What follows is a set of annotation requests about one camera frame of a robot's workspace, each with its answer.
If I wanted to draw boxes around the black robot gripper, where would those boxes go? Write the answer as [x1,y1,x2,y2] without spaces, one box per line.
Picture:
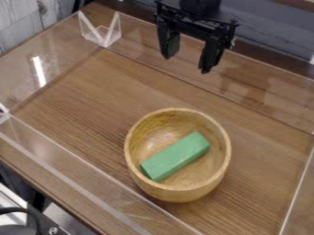
[157,0,239,73]

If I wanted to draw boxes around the green rectangular block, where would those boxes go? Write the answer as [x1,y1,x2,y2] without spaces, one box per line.
[141,132,211,182]

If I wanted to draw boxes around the brown wooden bowl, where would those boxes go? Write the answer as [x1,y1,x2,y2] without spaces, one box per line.
[125,107,231,203]

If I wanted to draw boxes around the clear acrylic corner bracket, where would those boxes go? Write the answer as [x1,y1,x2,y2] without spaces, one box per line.
[78,11,122,48]

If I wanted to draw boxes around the clear acrylic front wall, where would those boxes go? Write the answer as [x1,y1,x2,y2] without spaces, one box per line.
[0,114,203,235]

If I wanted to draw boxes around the black cable lower left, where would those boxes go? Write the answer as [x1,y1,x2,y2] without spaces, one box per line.
[0,207,44,235]

